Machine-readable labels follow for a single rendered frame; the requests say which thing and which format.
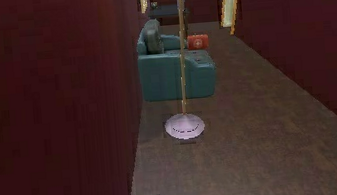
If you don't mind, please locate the wooden coat stand, pale base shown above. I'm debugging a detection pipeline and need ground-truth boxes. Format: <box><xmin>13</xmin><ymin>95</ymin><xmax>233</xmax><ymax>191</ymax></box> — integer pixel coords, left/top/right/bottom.
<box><xmin>154</xmin><ymin>0</ymin><xmax>208</xmax><ymax>143</ymax></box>

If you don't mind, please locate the teal sofa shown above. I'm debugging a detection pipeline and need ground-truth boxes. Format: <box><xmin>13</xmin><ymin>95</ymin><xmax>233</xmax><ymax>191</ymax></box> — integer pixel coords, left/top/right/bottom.
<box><xmin>134</xmin><ymin>23</ymin><xmax>219</xmax><ymax>104</ymax></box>

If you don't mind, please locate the dark grey cushion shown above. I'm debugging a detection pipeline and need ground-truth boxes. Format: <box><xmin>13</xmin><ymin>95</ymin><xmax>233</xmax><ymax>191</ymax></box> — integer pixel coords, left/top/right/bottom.
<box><xmin>142</xmin><ymin>18</ymin><xmax>165</xmax><ymax>56</ymax></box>

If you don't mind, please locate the red box with white mark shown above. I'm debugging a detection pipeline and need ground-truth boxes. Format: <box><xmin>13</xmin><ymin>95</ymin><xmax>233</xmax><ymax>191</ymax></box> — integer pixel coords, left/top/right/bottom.
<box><xmin>186</xmin><ymin>33</ymin><xmax>211</xmax><ymax>52</ymax></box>

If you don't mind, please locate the dark side table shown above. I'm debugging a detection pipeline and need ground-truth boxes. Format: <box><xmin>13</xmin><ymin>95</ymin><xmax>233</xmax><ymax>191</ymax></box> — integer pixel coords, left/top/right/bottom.
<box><xmin>146</xmin><ymin>2</ymin><xmax>193</xmax><ymax>41</ymax></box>

